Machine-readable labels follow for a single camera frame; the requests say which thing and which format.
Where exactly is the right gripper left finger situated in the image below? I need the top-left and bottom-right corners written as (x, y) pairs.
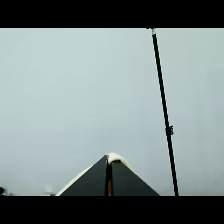
top-left (59, 155), bottom-right (109, 197)

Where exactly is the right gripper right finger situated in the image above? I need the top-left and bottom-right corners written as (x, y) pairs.
top-left (111, 160), bottom-right (161, 197)

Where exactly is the cream garment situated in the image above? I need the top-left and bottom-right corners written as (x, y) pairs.
top-left (55, 152), bottom-right (136, 197)

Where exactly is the black stand pole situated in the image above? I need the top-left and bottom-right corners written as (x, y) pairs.
top-left (146, 28), bottom-right (180, 197)

